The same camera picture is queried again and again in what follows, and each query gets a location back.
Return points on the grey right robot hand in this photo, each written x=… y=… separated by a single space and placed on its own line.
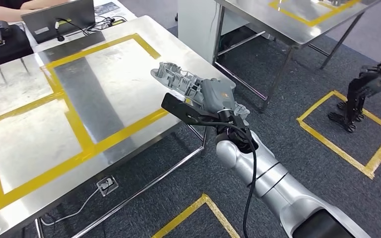
x=218 y=95

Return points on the silver wheel hubcap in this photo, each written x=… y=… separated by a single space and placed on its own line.
x=177 y=78

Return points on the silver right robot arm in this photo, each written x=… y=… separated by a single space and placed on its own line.
x=269 y=177

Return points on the person's right forearm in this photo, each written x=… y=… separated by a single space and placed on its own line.
x=9 y=13

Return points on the white cabinet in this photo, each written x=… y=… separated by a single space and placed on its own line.
x=197 y=26

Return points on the yellow tape rectangle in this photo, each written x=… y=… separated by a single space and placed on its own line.
x=295 y=16

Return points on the yellow tape square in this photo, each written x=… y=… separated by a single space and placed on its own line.
x=184 y=212
x=328 y=143

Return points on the white desk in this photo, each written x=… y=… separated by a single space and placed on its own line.
x=128 y=13

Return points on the black legged humanoid robot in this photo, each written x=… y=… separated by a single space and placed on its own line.
x=355 y=95

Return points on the printed paper sheet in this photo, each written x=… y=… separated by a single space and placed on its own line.
x=106 y=8

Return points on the metal floor socket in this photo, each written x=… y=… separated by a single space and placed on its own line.
x=106 y=186

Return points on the small black microphone stand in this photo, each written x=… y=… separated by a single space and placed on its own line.
x=60 y=37

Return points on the grey laptop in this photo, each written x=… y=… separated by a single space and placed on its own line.
x=62 y=16

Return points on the black carry case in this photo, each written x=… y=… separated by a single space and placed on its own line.
x=9 y=56

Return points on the person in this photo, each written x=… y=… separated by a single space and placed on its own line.
x=3 y=2

